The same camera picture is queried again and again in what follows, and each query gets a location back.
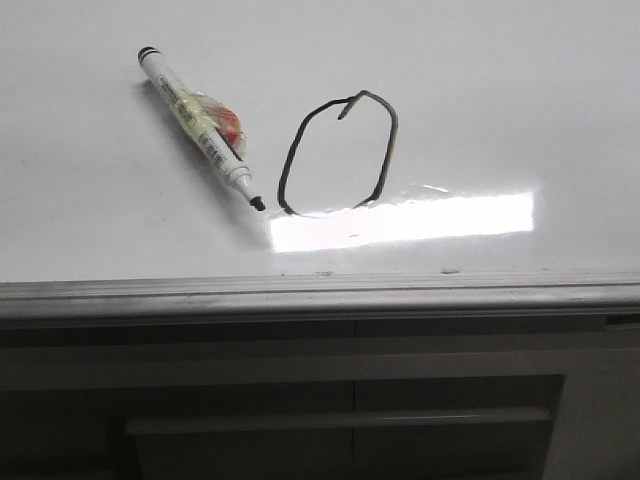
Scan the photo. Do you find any white taped whiteboard marker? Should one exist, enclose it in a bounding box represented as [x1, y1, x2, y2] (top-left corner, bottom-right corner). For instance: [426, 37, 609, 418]
[138, 46, 265, 212]

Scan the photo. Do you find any white whiteboard with aluminium frame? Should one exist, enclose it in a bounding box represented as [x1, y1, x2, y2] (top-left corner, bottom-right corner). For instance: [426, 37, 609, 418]
[1, 1, 639, 323]

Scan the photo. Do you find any grey metal table frame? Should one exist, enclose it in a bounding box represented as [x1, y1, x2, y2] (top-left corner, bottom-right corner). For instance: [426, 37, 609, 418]
[1, 314, 639, 479]

